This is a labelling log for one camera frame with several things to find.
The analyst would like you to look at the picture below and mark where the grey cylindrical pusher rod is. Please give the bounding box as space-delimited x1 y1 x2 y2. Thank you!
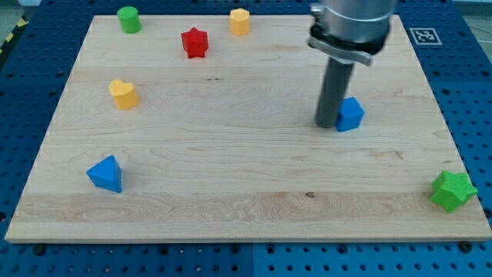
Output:
314 58 354 128

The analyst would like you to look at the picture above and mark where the blue cube block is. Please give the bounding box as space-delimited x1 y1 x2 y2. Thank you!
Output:
335 97 364 132

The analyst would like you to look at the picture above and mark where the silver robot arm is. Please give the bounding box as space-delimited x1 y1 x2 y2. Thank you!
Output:
307 0 397 128

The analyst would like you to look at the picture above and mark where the wooden board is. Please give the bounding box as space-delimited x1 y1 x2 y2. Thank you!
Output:
5 15 491 244

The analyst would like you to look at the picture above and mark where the white fiducial marker tag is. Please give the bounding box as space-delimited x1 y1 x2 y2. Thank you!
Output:
410 27 442 45

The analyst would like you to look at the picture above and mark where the yellow hexagon block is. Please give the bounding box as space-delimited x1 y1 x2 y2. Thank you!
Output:
229 8 250 36

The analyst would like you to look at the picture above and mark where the red star block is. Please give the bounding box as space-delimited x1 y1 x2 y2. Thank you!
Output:
181 27 208 58

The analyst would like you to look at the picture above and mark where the green star block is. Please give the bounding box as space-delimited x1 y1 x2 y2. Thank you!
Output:
430 171 478 213

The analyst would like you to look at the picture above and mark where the green cylinder block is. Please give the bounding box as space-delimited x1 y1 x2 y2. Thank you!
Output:
117 6 141 34

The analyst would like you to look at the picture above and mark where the yellow heart block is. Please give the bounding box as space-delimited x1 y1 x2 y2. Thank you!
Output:
108 79 140 110

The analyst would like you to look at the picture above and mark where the blue triangle block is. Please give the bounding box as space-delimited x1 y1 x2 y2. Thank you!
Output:
86 155 122 193

